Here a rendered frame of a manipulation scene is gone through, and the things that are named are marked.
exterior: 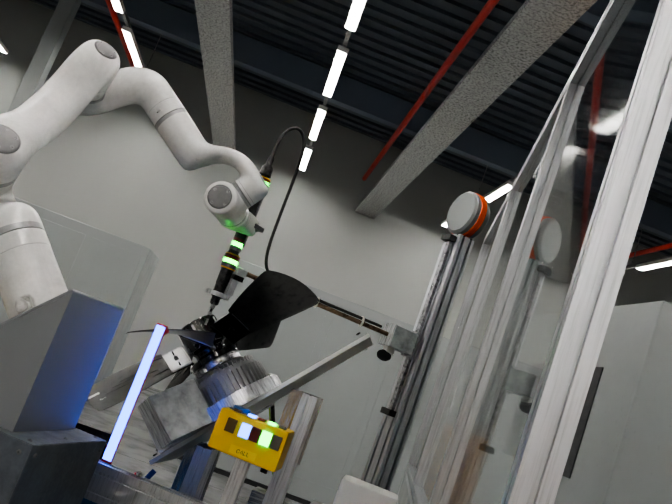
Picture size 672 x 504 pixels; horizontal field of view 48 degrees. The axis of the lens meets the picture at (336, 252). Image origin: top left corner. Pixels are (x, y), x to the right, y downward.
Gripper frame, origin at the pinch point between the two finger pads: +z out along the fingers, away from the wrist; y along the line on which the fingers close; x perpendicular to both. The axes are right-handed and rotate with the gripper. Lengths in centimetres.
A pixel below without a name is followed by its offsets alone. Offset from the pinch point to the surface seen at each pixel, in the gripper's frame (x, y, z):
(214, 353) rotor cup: -36.2, 4.7, 2.7
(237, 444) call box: -52, 28, -41
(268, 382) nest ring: -38.3, 22.0, 2.4
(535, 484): -35, 72, -130
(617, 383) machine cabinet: 13, 148, 151
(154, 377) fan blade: -48.1, -8.3, 1.1
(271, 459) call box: -52, 36, -41
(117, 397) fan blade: -56, -14, -4
